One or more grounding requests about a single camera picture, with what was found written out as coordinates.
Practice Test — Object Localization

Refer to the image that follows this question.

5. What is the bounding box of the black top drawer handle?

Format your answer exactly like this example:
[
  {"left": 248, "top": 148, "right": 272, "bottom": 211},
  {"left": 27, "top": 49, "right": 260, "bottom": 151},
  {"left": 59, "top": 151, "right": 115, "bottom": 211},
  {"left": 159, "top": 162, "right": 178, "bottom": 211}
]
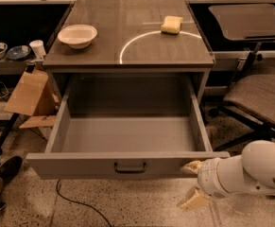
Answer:
[{"left": 113, "top": 163, "right": 147, "bottom": 174}]

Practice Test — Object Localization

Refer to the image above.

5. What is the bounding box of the brown cardboard box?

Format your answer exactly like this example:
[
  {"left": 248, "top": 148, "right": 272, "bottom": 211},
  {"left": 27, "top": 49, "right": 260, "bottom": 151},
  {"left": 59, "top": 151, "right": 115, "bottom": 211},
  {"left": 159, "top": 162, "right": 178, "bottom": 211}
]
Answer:
[{"left": 4, "top": 69, "right": 60, "bottom": 129}]

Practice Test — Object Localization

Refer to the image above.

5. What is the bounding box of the grey drawer cabinet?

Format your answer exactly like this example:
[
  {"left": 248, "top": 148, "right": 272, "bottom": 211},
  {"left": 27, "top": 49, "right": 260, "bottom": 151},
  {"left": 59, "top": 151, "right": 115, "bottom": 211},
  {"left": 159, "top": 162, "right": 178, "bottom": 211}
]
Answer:
[{"left": 43, "top": 0, "right": 215, "bottom": 97}]

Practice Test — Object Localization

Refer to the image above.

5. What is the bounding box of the yellow sponge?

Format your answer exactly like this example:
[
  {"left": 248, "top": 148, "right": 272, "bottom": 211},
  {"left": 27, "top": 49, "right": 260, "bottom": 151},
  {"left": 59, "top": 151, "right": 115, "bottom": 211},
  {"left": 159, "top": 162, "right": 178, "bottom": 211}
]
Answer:
[{"left": 161, "top": 15, "right": 183, "bottom": 34}]

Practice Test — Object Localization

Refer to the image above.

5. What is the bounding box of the white paper cup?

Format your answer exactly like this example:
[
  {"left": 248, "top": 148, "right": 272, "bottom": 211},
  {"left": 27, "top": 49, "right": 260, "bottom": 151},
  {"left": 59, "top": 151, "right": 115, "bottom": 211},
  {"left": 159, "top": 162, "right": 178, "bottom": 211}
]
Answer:
[{"left": 29, "top": 40, "right": 46, "bottom": 60}]

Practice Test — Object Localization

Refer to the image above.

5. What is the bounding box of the black floor cable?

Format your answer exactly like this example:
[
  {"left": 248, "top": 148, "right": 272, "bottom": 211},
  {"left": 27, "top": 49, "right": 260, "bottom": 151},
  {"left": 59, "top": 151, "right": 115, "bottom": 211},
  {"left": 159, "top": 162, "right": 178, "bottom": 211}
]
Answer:
[{"left": 55, "top": 179, "right": 113, "bottom": 227}]

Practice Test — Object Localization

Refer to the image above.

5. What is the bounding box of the white bowl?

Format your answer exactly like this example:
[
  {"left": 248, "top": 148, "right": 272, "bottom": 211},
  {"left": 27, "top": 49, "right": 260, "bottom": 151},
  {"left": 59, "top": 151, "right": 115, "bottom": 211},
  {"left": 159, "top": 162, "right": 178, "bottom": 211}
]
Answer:
[{"left": 58, "top": 25, "right": 97, "bottom": 49}]

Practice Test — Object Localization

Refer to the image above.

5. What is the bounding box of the grey top drawer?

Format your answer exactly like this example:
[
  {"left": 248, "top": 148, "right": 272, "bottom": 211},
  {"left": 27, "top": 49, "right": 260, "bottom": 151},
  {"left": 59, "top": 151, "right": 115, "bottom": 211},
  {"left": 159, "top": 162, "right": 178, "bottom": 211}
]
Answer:
[{"left": 26, "top": 77, "right": 228, "bottom": 179}]

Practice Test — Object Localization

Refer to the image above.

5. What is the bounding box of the black office chair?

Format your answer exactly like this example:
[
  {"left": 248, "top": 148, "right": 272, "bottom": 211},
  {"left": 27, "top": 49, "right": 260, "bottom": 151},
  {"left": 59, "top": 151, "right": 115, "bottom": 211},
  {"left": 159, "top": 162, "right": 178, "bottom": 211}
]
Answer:
[{"left": 209, "top": 3, "right": 275, "bottom": 151}]

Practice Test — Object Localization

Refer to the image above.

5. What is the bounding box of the dark blue plate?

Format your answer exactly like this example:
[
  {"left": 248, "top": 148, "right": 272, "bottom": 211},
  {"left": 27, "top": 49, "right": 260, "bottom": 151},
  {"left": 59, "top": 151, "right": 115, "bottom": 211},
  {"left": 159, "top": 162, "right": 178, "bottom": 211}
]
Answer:
[{"left": 7, "top": 45, "right": 31, "bottom": 61}]

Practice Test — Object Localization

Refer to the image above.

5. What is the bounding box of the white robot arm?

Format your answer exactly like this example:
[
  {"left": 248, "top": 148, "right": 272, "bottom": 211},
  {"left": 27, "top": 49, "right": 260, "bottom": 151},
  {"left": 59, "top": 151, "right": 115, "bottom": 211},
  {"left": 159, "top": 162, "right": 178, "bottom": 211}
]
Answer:
[{"left": 179, "top": 140, "right": 275, "bottom": 211}]

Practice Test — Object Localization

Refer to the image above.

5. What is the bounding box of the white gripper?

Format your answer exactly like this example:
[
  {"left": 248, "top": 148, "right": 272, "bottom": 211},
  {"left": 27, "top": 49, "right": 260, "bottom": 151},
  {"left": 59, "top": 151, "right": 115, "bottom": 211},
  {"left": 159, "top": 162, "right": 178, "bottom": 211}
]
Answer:
[{"left": 178, "top": 156, "right": 245, "bottom": 211}]

